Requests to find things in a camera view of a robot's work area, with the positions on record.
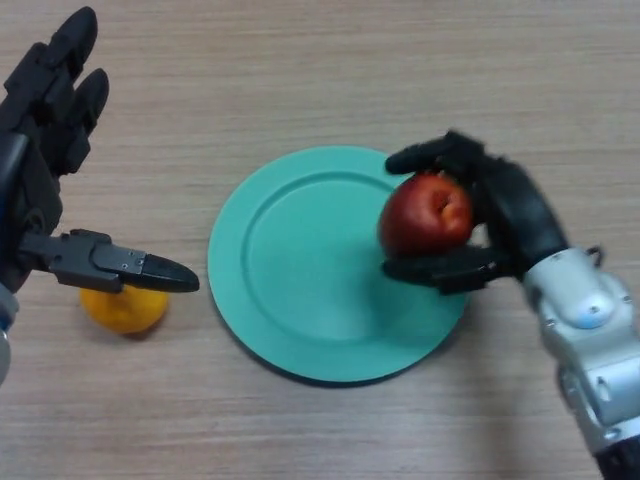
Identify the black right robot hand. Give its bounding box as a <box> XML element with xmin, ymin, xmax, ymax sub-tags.
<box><xmin>382</xmin><ymin>130</ymin><xmax>571</xmax><ymax>297</ymax></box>

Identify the green round plate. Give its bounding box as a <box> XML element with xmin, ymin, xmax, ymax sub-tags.
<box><xmin>207</xmin><ymin>146</ymin><xmax>469</xmax><ymax>386</ymax></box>

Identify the yellow orange pear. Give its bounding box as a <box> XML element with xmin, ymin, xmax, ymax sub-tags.
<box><xmin>79</xmin><ymin>284</ymin><xmax>169</xmax><ymax>335</ymax></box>

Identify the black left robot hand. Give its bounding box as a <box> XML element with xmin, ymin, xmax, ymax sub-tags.
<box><xmin>0</xmin><ymin>5</ymin><xmax>200</xmax><ymax>296</ymax></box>

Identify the red apple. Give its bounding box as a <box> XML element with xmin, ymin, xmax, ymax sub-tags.
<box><xmin>378</xmin><ymin>173</ymin><xmax>475</xmax><ymax>260</ymax></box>

